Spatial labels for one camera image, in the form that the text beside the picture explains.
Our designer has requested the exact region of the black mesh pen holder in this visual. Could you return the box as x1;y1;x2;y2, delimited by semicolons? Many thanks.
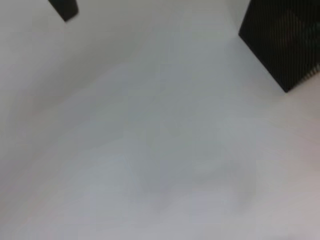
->
238;0;320;94

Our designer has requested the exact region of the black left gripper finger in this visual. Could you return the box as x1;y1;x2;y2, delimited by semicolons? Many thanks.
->
47;0;80;23

